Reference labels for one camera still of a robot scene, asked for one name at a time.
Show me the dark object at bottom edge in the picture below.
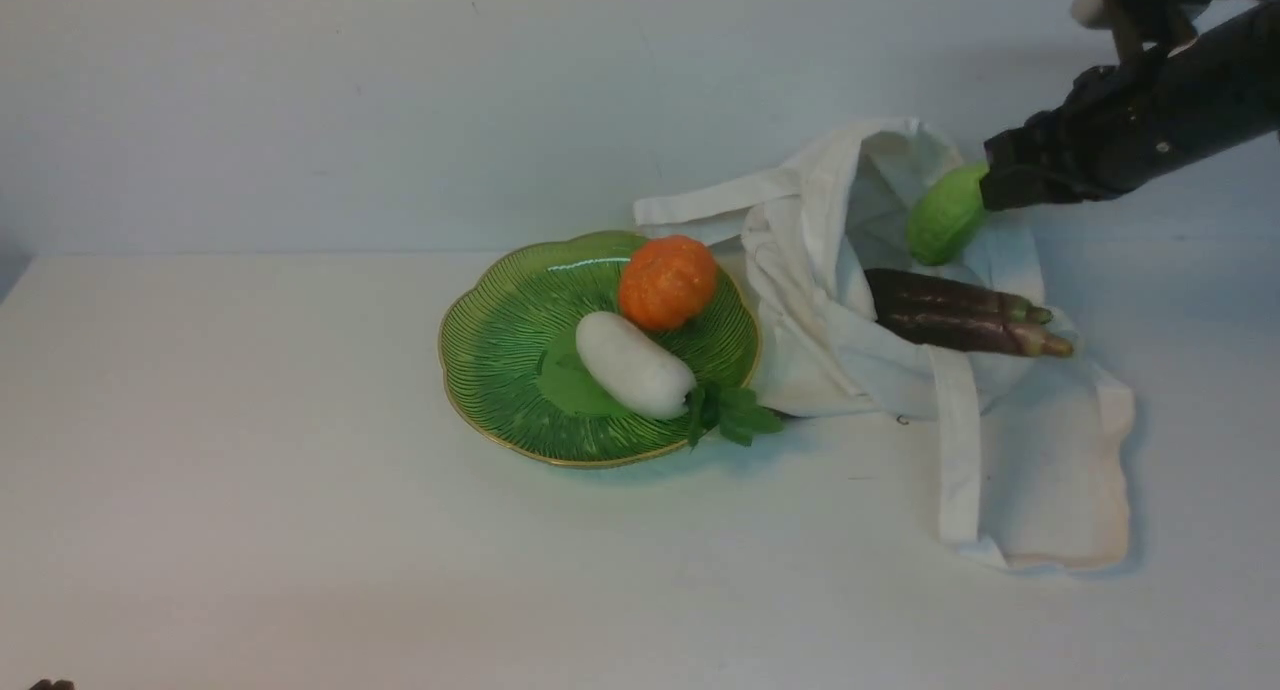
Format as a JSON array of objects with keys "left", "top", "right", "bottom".
[{"left": 29, "top": 678, "right": 76, "bottom": 690}]

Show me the white radish with leaves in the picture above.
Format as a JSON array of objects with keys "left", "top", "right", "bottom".
[{"left": 575, "top": 311, "right": 785, "bottom": 448}]

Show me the lower purple eggplant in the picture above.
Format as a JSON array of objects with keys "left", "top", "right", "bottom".
[{"left": 877, "top": 309, "right": 1075, "bottom": 358}]

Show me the green cucumber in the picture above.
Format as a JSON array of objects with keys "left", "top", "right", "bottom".
[{"left": 906, "top": 163, "right": 989, "bottom": 268}]

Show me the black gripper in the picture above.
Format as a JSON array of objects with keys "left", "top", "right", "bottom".
[{"left": 980, "top": 61, "right": 1166, "bottom": 213}]

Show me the white cloth tote bag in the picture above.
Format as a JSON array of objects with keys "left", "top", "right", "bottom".
[{"left": 634, "top": 119, "right": 1135, "bottom": 572}]

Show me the orange round vegetable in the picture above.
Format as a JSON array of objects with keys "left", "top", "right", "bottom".
[{"left": 617, "top": 236, "right": 719, "bottom": 333}]

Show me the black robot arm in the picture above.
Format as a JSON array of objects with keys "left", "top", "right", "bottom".
[{"left": 979, "top": 0, "right": 1279, "bottom": 211}]

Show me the purple eggplant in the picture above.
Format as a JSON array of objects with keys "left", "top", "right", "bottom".
[
  {"left": 877, "top": 309, "right": 1075, "bottom": 358},
  {"left": 864, "top": 269, "right": 1053, "bottom": 325}
]

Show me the upper purple eggplant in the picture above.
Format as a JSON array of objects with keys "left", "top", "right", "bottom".
[{"left": 864, "top": 269, "right": 1053, "bottom": 325}]

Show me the green ribbed plate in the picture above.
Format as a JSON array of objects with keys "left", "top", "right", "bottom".
[{"left": 438, "top": 230, "right": 762, "bottom": 469}]

